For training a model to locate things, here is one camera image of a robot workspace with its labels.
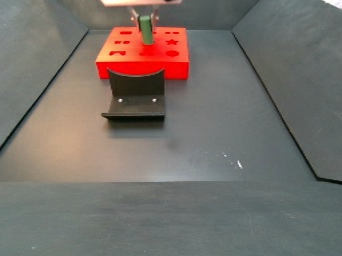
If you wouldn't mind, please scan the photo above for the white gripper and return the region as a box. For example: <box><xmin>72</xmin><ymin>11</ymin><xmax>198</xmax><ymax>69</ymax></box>
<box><xmin>100</xmin><ymin>0</ymin><xmax>183</xmax><ymax>30</ymax></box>

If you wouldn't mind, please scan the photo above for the green round peg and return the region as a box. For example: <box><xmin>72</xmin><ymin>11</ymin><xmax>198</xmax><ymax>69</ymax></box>
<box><xmin>139</xmin><ymin>15</ymin><xmax>154</xmax><ymax>45</ymax></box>

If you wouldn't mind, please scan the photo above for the red shape sorter box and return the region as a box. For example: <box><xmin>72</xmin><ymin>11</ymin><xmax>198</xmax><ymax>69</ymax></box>
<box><xmin>95</xmin><ymin>27</ymin><xmax>190</xmax><ymax>80</ymax></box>

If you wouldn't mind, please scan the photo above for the black curved holder bracket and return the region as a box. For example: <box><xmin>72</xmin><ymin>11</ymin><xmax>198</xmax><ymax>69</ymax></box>
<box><xmin>102</xmin><ymin>70</ymin><xmax>166</xmax><ymax>120</ymax></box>

